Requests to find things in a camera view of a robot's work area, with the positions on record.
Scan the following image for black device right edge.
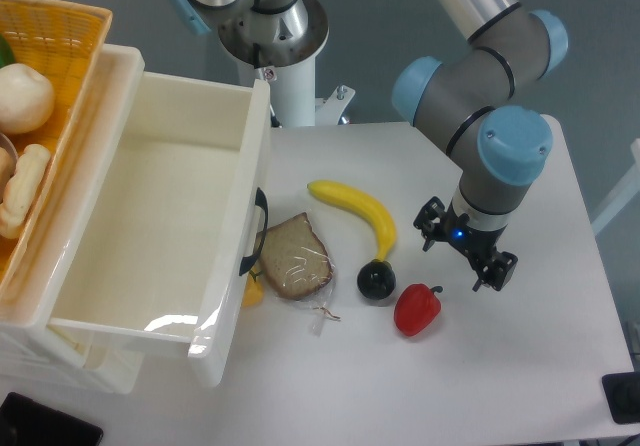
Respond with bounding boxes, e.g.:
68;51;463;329
601;372;639;424

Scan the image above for white open drawer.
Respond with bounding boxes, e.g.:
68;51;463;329
51;72;271;387

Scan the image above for red bell pepper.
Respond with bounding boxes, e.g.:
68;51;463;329
394;283;443;337

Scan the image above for black device bottom left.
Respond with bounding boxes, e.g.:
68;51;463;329
1;392;104;445

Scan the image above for beige bone-shaped bread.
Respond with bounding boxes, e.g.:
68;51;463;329
1;144;51;239

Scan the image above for black drawer handle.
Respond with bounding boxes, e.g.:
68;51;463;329
239;187;269;276

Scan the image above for dark purple mangosteen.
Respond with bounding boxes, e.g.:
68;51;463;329
357;260;396;301

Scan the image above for yellow orange bell pepper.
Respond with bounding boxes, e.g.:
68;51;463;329
241;270;264;308

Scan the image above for white round bun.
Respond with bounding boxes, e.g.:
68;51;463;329
1;63;55;135

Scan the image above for wrapped bread slice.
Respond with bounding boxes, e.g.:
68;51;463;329
254;212;341;337

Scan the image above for yellow banana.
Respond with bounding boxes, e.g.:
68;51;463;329
307;180;397;261

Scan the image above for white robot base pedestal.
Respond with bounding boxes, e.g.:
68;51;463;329
218;0;355;127

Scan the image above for white plastic drawer cabinet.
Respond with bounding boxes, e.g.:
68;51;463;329
1;45;144;394

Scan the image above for orange woven basket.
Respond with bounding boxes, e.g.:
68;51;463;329
1;0;112;290

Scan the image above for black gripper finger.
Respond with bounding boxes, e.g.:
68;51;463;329
413;196;446;252
471;251;518;292

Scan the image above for green vegetable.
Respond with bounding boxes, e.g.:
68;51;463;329
0;36;16;68

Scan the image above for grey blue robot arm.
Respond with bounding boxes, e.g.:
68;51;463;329
170;0;568;290

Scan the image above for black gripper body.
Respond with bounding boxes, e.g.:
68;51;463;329
433;199;505;272

